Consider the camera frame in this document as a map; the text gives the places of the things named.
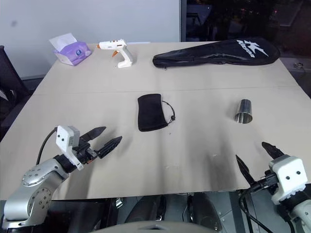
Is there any grey curved cover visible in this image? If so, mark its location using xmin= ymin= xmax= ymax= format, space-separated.
xmin=91 ymin=219 xmax=218 ymax=233

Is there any stainless steel cup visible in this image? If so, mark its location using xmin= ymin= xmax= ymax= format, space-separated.
xmin=233 ymin=98 xmax=254 ymax=125

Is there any black office chair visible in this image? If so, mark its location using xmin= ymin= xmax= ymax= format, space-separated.
xmin=0 ymin=45 xmax=33 ymax=142

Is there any white orange glue gun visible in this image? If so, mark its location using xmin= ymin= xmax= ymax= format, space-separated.
xmin=95 ymin=40 xmax=134 ymax=69

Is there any black racket bag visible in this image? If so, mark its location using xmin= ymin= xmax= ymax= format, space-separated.
xmin=152 ymin=38 xmax=281 ymax=71

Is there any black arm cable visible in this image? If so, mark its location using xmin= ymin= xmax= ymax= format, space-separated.
xmin=35 ymin=128 xmax=59 ymax=166
xmin=239 ymin=181 xmax=296 ymax=233

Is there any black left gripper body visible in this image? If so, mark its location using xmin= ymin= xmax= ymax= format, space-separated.
xmin=73 ymin=139 xmax=100 ymax=166

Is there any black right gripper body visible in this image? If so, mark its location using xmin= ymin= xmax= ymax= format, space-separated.
xmin=249 ymin=169 xmax=279 ymax=195

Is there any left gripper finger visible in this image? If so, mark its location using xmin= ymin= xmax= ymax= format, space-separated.
xmin=96 ymin=136 xmax=123 ymax=159
xmin=81 ymin=126 xmax=107 ymax=144

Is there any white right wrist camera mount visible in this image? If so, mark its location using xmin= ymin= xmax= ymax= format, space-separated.
xmin=268 ymin=155 xmax=310 ymax=204

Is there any black drawstring pouch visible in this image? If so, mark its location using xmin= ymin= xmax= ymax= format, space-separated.
xmin=137 ymin=93 xmax=176 ymax=133

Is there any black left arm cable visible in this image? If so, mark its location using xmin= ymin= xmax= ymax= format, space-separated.
xmin=35 ymin=128 xmax=59 ymax=166

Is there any purple tissue pack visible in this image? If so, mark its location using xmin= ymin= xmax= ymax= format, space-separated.
xmin=48 ymin=32 xmax=92 ymax=67

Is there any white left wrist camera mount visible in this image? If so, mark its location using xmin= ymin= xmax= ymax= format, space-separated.
xmin=56 ymin=125 xmax=85 ymax=172

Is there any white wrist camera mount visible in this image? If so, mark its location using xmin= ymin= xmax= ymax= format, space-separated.
xmin=268 ymin=155 xmax=310 ymax=204
xmin=56 ymin=125 xmax=85 ymax=172

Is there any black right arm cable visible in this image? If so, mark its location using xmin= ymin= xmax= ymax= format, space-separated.
xmin=239 ymin=181 xmax=296 ymax=233

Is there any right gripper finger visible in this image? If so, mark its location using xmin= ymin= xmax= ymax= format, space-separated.
xmin=235 ymin=154 xmax=256 ymax=188
xmin=261 ymin=142 xmax=284 ymax=161

